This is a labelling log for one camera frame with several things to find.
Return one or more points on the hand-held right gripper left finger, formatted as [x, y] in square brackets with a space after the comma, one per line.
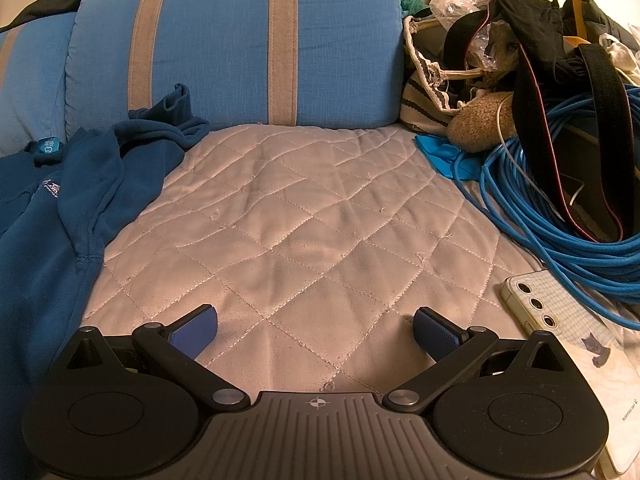
[192, 331]

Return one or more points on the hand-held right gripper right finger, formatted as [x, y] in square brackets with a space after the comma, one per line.
[433, 332]

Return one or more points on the dark blue sweatshirt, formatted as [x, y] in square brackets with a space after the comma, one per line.
[55, 240]

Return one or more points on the wooden clothes hanger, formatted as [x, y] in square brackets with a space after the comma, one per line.
[576, 15]

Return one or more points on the white smartphone in clear case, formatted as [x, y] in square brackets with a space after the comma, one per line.
[565, 320]

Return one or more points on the teal cloth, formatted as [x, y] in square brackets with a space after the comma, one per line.
[442, 155]

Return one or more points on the tan plush toy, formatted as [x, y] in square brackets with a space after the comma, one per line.
[480, 120]

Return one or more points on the striped canvas tote bag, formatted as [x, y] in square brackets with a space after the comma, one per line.
[425, 95]

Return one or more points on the blue grey-striped pillow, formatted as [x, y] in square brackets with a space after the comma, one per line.
[220, 45]
[30, 85]

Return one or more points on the black garment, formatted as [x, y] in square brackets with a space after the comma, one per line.
[535, 25]

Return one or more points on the green fabric piece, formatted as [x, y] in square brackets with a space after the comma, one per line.
[412, 5]

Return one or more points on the white crumpled cloth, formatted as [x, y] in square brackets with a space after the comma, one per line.
[622, 55]

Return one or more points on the dark jacket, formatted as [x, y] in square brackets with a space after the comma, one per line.
[607, 17]

